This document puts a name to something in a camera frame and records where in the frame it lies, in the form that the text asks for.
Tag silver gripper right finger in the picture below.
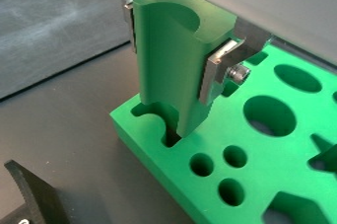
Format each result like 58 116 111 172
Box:
199 18 272 106

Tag black curved holder stand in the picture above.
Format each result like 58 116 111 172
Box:
0 160 70 224

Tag green shape sorter board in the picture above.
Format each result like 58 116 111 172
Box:
111 45 337 224

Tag green arch block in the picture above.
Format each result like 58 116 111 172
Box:
134 0 236 137

